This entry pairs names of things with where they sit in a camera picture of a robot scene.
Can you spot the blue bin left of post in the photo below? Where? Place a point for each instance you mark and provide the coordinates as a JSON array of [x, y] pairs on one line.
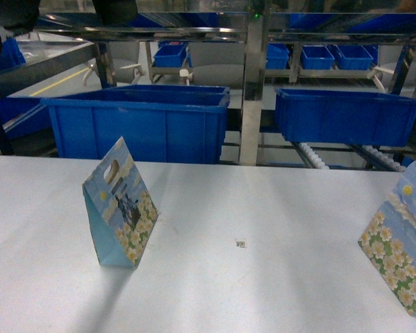
[[178, 127]]

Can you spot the flower gift bag with robots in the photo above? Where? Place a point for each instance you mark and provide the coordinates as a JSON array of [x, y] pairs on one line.
[[120, 210]]

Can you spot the blue bin right of post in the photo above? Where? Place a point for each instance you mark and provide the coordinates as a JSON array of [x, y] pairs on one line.
[[344, 117]]

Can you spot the small qr code sticker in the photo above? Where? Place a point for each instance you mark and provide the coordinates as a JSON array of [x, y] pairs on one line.
[[241, 242]]

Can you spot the stainless steel rack frame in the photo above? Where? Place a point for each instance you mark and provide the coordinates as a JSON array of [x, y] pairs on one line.
[[252, 28]]

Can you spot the flower gift bag side-on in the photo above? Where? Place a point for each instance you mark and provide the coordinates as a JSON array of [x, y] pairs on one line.
[[389, 240]]

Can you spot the blue bin of post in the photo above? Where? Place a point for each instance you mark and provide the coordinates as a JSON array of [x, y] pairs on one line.
[[344, 117], [178, 127]]

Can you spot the white roller conveyor track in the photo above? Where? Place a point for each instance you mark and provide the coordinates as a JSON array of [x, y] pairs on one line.
[[364, 158]]

